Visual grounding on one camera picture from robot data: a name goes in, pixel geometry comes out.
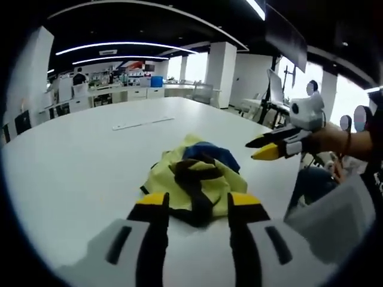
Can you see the black hanging ceiling panel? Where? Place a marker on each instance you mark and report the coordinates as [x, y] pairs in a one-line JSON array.
[[285, 36]]

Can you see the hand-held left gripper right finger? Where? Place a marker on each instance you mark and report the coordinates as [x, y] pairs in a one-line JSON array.
[[242, 239]]

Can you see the person's right hand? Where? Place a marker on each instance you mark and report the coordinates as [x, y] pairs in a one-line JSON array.
[[329, 137]]

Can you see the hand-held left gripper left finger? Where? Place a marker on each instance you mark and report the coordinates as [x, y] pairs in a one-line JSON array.
[[155, 239]]

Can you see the long ceiling light strip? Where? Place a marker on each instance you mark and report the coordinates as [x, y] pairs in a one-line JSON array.
[[119, 45]]

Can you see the white monitor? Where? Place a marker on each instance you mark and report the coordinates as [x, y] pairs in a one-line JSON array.
[[276, 88]]

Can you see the person's black shirt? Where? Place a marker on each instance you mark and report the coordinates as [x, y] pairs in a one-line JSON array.
[[374, 167]]

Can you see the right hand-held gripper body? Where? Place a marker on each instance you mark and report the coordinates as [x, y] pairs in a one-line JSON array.
[[308, 110]]

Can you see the black office chair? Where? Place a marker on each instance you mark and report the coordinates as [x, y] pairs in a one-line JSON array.
[[6, 133], [22, 122]]

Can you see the short ceiling light strip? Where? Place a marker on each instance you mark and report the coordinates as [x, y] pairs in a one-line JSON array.
[[119, 58]]

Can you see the bright ceiling light bar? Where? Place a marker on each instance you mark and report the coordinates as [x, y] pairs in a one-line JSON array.
[[256, 9]]

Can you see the grey chest device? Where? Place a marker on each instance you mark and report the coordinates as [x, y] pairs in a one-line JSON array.
[[335, 221]]

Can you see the white cabinet counter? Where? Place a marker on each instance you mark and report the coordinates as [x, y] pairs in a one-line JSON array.
[[119, 94]]

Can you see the white mesh chair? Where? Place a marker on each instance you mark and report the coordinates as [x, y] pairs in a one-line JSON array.
[[203, 92]]

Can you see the white flat strip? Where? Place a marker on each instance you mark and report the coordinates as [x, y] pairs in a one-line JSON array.
[[140, 123]]

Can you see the red wrist band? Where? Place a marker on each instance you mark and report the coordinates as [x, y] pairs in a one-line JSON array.
[[347, 143]]

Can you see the blue storage bin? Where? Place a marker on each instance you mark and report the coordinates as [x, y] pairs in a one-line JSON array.
[[156, 81]]

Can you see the person's blue jeans leg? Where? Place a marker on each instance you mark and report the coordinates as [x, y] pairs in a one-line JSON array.
[[314, 185]]

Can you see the yellow blue black garment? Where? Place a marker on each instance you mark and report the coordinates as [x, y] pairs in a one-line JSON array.
[[167, 176]]

